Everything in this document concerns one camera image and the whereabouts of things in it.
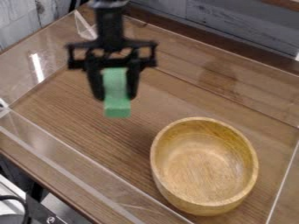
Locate black cable lower left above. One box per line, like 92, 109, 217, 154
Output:
0, 194, 33, 224

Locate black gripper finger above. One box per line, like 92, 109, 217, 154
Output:
125, 57, 140, 100
85, 56, 105, 101

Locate brown wooden bowl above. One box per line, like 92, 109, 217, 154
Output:
149, 117, 259, 216

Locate clear acrylic corner bracket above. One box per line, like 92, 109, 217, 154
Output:
73, 10, 97, 40

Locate green rectangular block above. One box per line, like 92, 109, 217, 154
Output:
103, 68, 131, 118

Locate black metal table frame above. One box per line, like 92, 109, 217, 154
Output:
0, 155, 92, 224

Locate clear acrylic tray wall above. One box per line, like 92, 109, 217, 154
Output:
0, 10, 299, 224

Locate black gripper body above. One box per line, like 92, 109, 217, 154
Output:
65, 0, 157, 69

